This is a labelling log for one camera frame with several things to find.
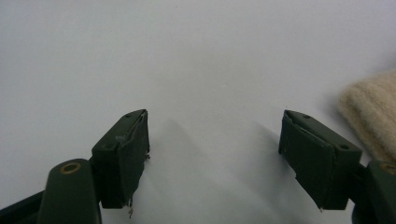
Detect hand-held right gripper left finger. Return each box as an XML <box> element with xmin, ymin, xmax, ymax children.
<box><xmin>90</xmin><ymin>108</ymin><xmax>151</xmax><ymax>210</ymax></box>

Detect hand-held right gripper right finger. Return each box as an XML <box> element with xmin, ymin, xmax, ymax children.
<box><xmin>278</xmin><ymin>109</ymin><xmax>363</xmax><ymax>211</ymax></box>

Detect beige fuzzy glove orange fingertips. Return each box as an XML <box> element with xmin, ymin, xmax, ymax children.
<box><xmin>337</xmin><ymin>69</ymin><xmax>396</xmax><ymax>165</ymax></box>

